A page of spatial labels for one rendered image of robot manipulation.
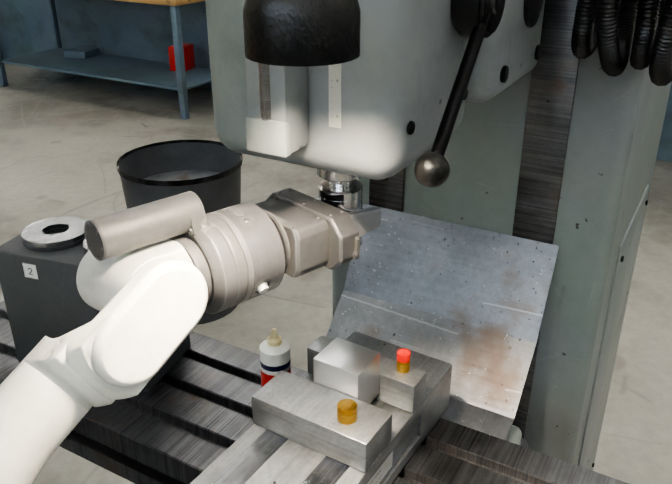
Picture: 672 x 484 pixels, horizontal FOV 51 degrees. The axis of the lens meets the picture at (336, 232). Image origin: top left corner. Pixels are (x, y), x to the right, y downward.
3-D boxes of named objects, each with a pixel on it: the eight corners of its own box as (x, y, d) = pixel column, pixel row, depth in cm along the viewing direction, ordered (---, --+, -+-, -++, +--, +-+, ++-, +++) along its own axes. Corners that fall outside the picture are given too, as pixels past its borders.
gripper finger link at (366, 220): (375, 228, 76) (332, 245, 72) (376, 201, 74) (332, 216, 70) (386, 233, 75) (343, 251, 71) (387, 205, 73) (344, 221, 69)
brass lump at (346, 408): (350, 427, 75) (350, 414, 74) (332, 420, 76) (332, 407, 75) (360, 416, 77) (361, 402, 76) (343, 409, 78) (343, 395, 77)
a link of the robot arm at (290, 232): (362, 200, 67) (260, 236, 59) (359, 289, 71) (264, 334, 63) (277, 166, 75) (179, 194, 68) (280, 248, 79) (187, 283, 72)
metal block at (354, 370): (357, 418, 81) (358, 375, 78) (313, 400, 84) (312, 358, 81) (379, 393, 85) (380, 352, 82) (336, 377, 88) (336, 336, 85)
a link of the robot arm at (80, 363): (225, 296, 59) (114, 430, 54) (171, 277, 66) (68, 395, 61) (178, 244, 56) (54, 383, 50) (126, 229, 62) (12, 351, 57)
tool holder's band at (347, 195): (367, 186, 75) (367, 178, 75) (357, 203, 71) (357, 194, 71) (324, 182, 76) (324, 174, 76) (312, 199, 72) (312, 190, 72)
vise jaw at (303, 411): (365, 474, 75) (366, 444, 73) (252, 423, 82) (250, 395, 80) (392, 440, 79) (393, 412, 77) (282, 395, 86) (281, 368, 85)
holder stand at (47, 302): (148, 394, 97) (130, 266, 89) (17, 364, 104) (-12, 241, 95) (191, 346, 108) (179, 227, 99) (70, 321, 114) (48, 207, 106)
